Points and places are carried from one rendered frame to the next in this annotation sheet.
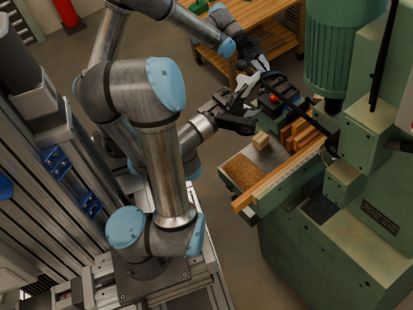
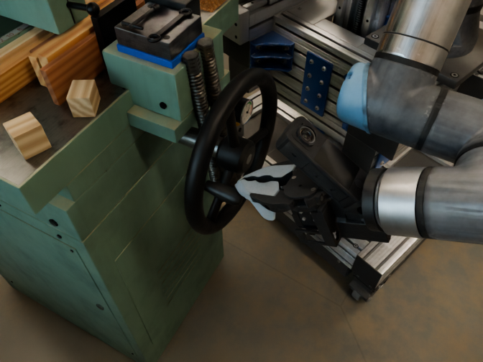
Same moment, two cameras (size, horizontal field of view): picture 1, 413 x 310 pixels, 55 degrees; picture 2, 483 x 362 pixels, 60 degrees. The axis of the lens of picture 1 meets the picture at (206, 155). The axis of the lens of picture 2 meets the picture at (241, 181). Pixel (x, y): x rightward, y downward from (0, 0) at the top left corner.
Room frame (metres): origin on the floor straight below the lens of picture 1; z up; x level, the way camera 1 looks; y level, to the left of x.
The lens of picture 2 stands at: (1.45, -0.55, 1.32)
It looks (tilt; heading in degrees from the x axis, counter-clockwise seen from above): 50 degrees down; 142
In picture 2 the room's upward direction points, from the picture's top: straight up
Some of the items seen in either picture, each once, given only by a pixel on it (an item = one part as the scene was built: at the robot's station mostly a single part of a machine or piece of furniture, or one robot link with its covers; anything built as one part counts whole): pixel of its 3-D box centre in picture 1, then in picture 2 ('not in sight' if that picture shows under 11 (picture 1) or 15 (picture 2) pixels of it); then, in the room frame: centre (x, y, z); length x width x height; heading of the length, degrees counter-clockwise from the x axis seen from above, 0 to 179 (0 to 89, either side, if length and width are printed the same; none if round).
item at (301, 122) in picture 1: (314, 118); (90, 47); (0.81, -0.37, 0.94); 0.18 x 0.02 x 0.07; 114
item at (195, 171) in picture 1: (182, 162); not in sight; (0.74, 0.08, 0.99); 0.11 x 0.08 x 0.11; 72
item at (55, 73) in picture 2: (308, 117); (102, 48); (0.82, -0.35, 0.93); 0.24 x 0.01 x 0.06; 114
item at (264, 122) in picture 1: (279, 111); (167, 64); (0.90, -0.28, 0.91); 0.15 x 0.14 x 0.09; 114
